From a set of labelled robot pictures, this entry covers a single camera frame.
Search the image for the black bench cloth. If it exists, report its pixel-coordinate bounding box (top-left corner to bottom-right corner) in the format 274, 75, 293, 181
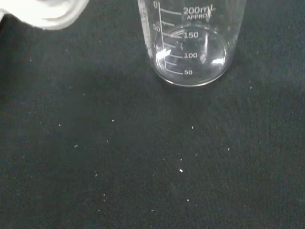
0, 0, 305, 229

